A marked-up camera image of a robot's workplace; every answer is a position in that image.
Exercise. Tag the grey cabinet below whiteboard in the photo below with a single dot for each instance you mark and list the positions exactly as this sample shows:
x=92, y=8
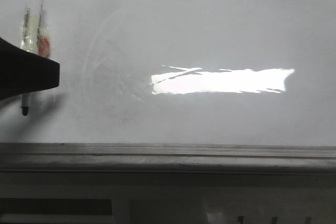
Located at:
x=166, y=198

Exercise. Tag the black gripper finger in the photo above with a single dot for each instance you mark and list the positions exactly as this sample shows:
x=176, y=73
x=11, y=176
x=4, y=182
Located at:
x=25, y=72

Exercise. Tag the grey aluminium whiteboard frame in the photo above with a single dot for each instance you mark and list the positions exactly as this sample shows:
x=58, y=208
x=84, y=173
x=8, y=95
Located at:
x=185, y=158

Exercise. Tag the white whiteboard surface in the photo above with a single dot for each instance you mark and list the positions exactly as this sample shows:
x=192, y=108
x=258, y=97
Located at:
x=245, y=72

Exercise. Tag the white black whiteboard marker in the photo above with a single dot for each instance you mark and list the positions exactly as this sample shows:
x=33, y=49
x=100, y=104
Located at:
x=34, y=33

